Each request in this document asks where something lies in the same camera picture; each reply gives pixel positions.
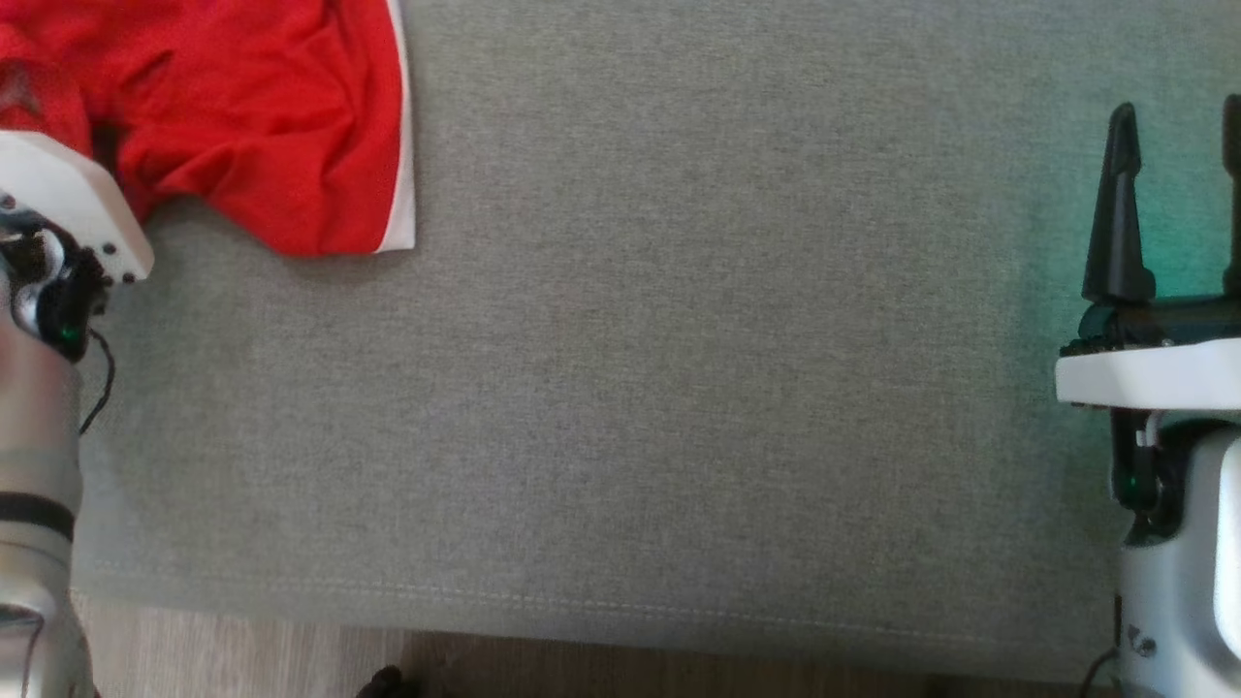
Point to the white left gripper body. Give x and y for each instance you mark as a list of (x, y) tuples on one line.
[(68, 194)]

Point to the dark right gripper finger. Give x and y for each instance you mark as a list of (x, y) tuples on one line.
[(1233, 194), (1120, 233)]

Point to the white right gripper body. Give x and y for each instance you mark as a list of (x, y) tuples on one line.
[(1154, 373)]

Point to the red shorts white trim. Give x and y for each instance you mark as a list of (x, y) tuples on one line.
[(252, 107)]

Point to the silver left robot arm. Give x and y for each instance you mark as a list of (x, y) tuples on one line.
[(34, 456)]

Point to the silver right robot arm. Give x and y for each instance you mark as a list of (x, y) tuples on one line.
[(1188, 582)]

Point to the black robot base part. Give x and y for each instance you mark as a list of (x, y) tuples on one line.
[(388, 683)]

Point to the large grey sofa chaise cushion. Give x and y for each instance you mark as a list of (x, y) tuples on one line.
[(630, 388)]

